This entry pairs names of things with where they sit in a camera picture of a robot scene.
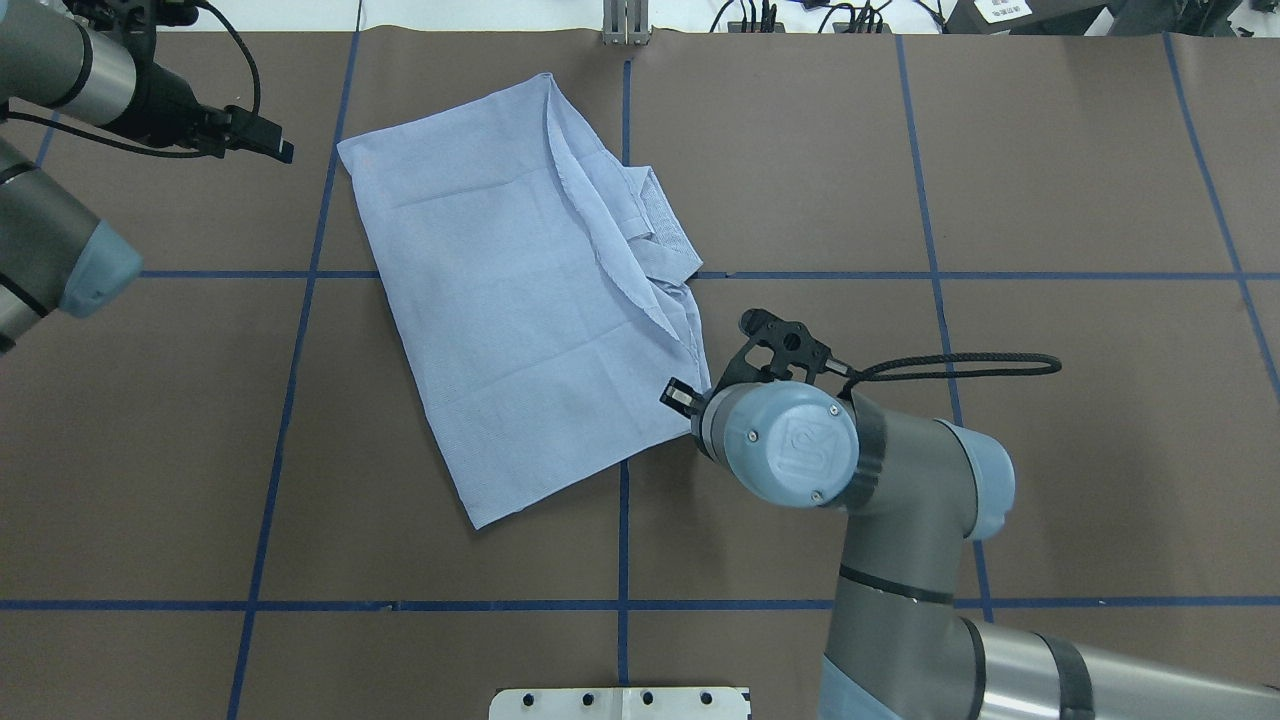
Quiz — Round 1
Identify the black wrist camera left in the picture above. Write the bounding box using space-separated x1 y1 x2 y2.
61 1 201 38

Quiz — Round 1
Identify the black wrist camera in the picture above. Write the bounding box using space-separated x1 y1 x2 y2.
61 1 201 38
714 307 854 393

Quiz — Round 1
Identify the grey aluminium frame post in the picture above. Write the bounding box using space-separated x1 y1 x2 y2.
602 0 652 47

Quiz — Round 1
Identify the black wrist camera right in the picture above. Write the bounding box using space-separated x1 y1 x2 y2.
714 307 854 393

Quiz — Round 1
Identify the black cable bundle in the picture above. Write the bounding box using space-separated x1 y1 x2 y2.
709 0 948 36

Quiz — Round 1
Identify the black box with label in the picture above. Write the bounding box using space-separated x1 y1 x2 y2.
943 1 1108 36

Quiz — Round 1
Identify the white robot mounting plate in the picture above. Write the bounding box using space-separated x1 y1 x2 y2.
488 685 753 719

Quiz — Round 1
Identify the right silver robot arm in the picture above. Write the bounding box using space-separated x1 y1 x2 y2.
660 379 1279 719

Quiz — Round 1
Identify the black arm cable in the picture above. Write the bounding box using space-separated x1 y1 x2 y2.
0 0 262 161
838 352 1062 401

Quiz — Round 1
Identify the light blue striped shirt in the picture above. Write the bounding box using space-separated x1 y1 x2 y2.
338 73 710 529

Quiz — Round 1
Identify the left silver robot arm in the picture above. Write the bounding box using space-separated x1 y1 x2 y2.
1 1 294 354

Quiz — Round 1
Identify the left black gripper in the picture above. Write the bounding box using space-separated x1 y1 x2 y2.
120 65 294 164

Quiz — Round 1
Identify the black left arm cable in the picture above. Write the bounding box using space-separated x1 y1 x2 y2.
0 0 262 161

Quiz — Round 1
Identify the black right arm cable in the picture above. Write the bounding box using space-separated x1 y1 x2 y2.
838 352 1062 401

